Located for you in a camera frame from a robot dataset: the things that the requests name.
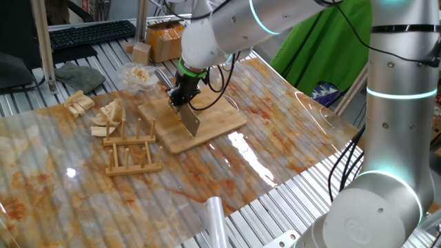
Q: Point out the wooden block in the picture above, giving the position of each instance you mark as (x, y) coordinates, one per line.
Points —
(141, 54)

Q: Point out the taped cardboard box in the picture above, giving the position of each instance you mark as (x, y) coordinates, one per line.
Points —
(165, 43)

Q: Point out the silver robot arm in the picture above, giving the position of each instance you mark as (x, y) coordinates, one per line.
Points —
(396, 120)

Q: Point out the marble pattern plastic mat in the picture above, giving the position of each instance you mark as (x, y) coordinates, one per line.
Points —
(103, 206)

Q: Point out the small wooden cube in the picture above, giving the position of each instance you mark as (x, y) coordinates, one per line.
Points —
(128, 47)

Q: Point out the aluminium frame post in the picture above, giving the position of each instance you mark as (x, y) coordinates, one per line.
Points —
(43, 51)
(141, 20)
(351, 91)

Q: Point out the black computer monitor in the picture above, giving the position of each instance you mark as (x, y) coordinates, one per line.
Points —
(17, 34)

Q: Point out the bamboo cutting board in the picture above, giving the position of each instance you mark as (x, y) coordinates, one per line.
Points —
(213, 124)

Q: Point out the diced lotus root heap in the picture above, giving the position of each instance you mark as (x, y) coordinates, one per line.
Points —
(139, 74)

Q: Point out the steel cleaver knife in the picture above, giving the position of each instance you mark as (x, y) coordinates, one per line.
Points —
(191, 120)

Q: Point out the green ringed wrist flange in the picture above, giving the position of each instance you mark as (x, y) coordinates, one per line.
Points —
(189, 73)

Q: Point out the blue patterned bag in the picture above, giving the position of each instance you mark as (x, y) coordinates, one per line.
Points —
(324, 94)

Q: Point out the clear plastic bag roll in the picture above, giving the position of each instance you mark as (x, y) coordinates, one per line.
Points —
(215, 224)

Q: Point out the wooden peg dish rack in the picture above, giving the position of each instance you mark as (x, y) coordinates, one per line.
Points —
(134, 169)

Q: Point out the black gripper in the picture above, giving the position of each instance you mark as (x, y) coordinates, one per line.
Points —
(187, 86)

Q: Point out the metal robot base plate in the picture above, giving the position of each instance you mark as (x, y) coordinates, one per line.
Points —
(280, 241)

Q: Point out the black keyboard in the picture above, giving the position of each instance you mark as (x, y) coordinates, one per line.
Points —
(93, 34)

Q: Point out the pale lotus root wedge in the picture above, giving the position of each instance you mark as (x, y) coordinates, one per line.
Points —
(98, 121)

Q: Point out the grey green cloth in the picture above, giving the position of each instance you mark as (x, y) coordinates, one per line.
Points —
(81, 77)

